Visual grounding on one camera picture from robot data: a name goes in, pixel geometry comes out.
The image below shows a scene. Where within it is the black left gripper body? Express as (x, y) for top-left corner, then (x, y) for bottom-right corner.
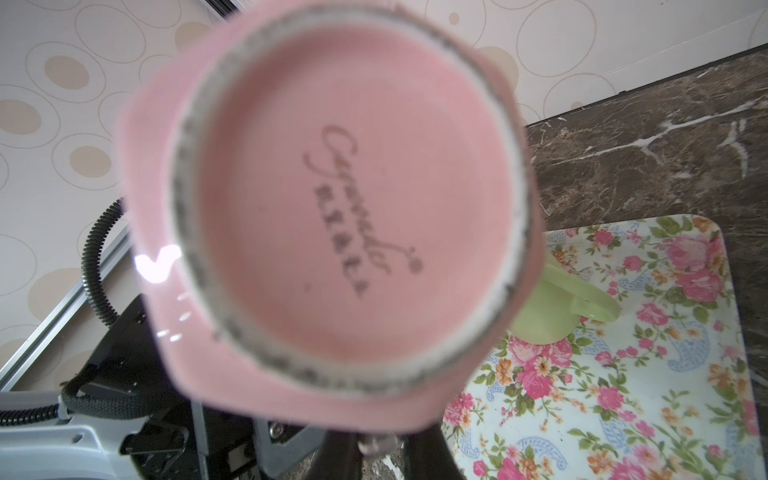
(77, 294), (324, 479)

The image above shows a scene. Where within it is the light green mug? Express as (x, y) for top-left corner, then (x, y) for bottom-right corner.
(510, 253), (621, 346)

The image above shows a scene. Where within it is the floral rectangular tray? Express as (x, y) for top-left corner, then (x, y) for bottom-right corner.
(443, 215), (766, 479)

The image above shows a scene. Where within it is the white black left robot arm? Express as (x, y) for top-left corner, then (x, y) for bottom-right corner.
(1, 203), (324, 479)

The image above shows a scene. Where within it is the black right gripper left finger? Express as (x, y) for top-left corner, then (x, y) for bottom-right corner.
(303, 430), (363, 480)

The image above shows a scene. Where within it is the pink mug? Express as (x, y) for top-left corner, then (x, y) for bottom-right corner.
(115, 1), (544, 433)

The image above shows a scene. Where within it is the slanted left aluminium rail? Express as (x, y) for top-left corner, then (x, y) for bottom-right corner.
(1, 227), (132, 392)

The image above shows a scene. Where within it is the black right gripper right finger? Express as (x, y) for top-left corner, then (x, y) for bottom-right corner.
(403, 423), (464, 480)

